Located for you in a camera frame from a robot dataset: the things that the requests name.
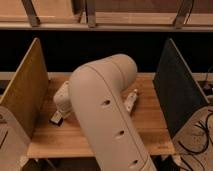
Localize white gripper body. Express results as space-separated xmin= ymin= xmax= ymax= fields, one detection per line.
xmin=53 ymin=81 xmax=72 ymax=118

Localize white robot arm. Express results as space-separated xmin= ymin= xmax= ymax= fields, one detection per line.
xmin=53 ymin=54 xmax=157 ymax=171

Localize left wooden side panel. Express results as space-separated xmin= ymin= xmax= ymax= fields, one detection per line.
xmin=0 ymin=38 xmax=49 ymax=137

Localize right dark side panel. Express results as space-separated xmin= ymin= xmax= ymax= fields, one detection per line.
xmin=153 ymin=38 xmax=209 ymax=137

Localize middle metal shelf bracket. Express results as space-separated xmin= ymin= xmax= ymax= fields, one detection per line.
xmin=85 ymin=0 xmax=96 ymax=28

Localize metal shelf bracket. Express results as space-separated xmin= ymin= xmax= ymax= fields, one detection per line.
xmin=172 ymin=0 xmax=194 ymax=29
xmin=85 ymin=0 xmax=96 ymax=28
xmin=21 ymin=0 xmax=40 ymax=27

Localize left metal shelf bracket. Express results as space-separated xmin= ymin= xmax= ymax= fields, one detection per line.
xmin=21 ymin=0 xmax=40 ymax=27

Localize black cables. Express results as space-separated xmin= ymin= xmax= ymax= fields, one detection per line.
xmin=177 ymin=109 xmax=213 ymax=171

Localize right metal shelf bracket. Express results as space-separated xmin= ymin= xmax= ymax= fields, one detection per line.
xmin=172 ymin=0 xmax=194 ymax=29

